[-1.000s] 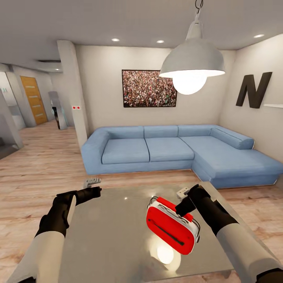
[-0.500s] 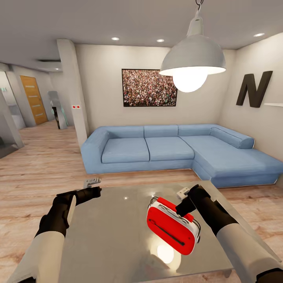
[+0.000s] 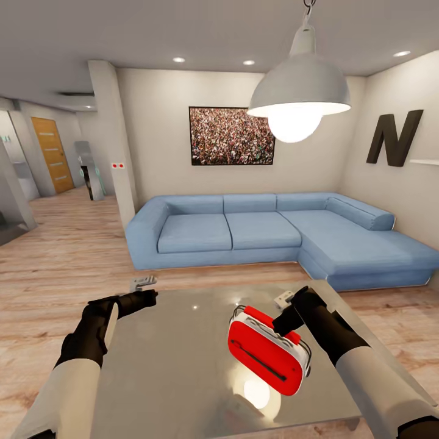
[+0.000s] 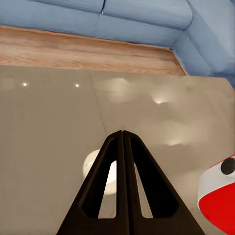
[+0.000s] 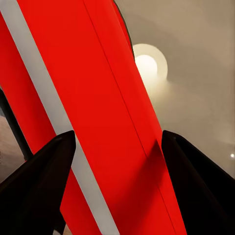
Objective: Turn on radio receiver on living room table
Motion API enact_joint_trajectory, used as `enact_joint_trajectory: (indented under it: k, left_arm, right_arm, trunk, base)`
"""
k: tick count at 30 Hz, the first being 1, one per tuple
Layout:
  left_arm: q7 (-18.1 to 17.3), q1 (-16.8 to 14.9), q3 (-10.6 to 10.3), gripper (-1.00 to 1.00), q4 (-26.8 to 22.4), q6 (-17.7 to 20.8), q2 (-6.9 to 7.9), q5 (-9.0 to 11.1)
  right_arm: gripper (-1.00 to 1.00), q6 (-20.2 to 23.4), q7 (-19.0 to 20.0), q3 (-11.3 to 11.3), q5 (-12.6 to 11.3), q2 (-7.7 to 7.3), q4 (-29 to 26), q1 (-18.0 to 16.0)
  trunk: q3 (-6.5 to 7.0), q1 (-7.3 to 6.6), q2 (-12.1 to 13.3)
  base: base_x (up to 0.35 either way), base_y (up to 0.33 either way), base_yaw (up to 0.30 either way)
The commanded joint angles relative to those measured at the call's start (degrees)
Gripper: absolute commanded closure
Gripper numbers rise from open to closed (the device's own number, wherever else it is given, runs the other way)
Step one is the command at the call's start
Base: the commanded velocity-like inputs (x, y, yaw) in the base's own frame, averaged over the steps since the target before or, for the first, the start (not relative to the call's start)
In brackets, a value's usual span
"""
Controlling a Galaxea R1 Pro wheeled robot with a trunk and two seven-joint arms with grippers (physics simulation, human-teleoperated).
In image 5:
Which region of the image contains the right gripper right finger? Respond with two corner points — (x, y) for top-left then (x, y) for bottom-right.
(161, 130), (235, 235)

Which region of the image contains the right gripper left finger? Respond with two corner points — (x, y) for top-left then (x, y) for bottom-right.
(0, 130), (76, 235)

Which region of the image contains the radio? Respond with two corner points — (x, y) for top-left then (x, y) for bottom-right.
(0, 0), (187, 235)

